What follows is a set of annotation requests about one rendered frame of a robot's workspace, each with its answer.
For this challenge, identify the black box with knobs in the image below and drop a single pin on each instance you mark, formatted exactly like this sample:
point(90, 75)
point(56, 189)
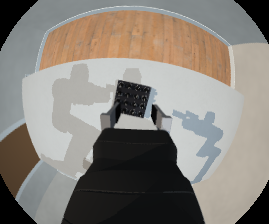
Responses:
point(139, 99)

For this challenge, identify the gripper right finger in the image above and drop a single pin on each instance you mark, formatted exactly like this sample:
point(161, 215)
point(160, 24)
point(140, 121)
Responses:
point(159, 119)

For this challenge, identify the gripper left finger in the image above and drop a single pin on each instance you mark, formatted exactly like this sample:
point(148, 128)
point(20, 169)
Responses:
point(109, 119)

